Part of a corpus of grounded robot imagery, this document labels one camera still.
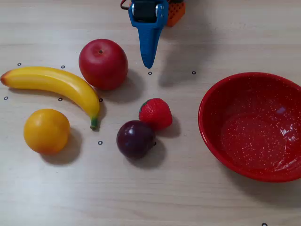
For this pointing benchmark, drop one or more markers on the red apple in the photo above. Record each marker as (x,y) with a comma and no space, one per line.
(103,64)

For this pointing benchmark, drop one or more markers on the red strawberry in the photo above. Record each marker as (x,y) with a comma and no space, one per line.
(156,114)

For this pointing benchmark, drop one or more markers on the yellow banana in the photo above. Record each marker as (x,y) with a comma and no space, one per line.
(58,82)

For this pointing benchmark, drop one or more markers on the orange robot base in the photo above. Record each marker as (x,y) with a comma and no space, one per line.
(176,14)

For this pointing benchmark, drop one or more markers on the dark purple plum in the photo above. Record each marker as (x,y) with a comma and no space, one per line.
(135,140)

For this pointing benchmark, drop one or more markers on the red speckled bowl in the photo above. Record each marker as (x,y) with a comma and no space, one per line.
(254,131)

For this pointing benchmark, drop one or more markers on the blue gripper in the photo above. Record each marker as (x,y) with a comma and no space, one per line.
(147,28)

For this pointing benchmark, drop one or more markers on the yellow orange peach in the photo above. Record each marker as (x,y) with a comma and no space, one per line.
(45,131)

